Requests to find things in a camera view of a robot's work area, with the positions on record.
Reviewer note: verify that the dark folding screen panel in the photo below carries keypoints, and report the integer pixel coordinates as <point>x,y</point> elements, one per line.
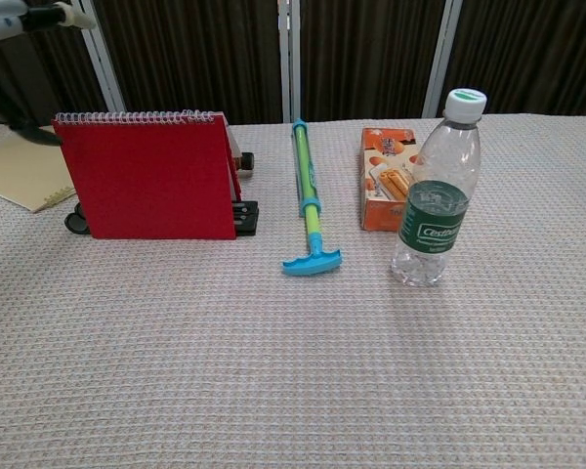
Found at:
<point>537,54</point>
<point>54,68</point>
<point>366,54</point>
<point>195,54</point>

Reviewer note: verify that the clear water bottle green label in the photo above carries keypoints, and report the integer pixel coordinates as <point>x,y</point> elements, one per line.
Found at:
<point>437,195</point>

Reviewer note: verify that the black round object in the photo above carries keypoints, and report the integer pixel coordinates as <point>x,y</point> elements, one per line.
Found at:
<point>76,221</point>

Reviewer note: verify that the beige spiral notebook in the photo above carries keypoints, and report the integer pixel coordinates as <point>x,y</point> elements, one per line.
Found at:
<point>14,171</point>

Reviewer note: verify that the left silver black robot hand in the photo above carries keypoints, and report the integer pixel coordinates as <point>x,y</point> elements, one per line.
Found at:
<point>39,14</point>

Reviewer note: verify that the orange snack box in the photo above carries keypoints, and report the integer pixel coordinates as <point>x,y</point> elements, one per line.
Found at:
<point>383,195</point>

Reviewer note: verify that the green blue toy water pump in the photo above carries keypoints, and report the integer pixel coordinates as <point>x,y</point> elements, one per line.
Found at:
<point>306,195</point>

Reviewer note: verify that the brown drink bottle green label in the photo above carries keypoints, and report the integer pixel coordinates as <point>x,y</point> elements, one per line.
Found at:
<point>247,161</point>

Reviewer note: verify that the woven beige tablecloth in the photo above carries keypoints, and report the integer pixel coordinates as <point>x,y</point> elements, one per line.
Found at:
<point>293,352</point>

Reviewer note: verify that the black hole punch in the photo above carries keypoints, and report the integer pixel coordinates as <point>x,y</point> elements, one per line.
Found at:
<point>246,220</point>

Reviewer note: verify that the red spiral desk calendar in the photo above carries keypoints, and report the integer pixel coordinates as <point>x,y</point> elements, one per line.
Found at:
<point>151,181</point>

